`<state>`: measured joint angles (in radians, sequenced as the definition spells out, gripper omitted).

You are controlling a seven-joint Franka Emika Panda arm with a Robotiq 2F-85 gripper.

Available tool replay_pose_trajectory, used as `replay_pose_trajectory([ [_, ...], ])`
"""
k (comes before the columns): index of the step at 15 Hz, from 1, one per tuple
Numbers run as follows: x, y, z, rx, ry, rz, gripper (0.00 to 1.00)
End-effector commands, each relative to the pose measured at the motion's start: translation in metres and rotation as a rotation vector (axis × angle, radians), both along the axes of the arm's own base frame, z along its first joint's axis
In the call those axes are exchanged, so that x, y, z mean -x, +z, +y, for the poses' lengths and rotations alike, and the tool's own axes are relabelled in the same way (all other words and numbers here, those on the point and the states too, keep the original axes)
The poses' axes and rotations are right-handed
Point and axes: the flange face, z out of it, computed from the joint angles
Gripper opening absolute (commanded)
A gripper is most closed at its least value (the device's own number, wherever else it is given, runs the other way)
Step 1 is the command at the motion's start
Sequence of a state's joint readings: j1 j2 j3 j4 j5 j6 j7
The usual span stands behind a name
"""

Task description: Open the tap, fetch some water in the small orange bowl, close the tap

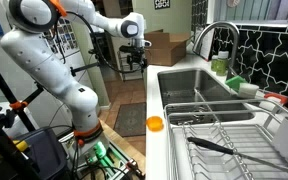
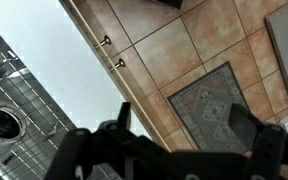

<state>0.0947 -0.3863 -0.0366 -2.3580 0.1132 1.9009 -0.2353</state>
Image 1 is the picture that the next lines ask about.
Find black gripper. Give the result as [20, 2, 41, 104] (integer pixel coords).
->
[119, 45, 147, 69]

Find curved steel tap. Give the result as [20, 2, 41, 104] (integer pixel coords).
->
[192, 21, 241, 80]

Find small orange bowl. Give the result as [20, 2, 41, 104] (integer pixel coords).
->
[146, 116, 164, 132]

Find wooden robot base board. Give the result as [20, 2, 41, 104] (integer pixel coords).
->
[100, 121, 146, 180]

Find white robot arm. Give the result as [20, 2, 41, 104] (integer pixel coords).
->
[1, 0, 147, 145]

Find brown cardboard box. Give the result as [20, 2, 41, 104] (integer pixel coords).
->
[144, 29, 190, 66]

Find grey floor mat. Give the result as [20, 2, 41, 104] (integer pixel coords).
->
[114, 103, 146, 137]

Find stainless steel sink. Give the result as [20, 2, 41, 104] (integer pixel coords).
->
[157, 69, 254, 125]

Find short green soap bottle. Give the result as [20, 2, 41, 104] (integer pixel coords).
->
[211, 55, 218, 72]

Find tall green soap bottle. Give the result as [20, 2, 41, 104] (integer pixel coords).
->
[216, 51, 229, 76]

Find green sponge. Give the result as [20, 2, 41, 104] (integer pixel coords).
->
[225, 76, 246, 92]

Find green clamp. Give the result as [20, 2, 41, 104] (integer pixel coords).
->
[94, 141, 117, 175]

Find white dish brush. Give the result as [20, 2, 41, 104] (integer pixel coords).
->
[238, 83, 288, 105]

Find metal dish rack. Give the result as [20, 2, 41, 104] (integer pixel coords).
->
[164, 99, 288, 180]

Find dark blue bin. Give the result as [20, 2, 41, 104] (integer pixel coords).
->
[3, 126, 72, 180]

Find black tripod stand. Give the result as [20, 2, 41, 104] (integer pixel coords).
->
[0, 48, 45, 180]

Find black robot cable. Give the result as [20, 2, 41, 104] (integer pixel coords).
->
[65, 11, 145, 74]

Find black handled utensil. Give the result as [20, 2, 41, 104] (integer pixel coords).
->
[187, 137, 288, 173]

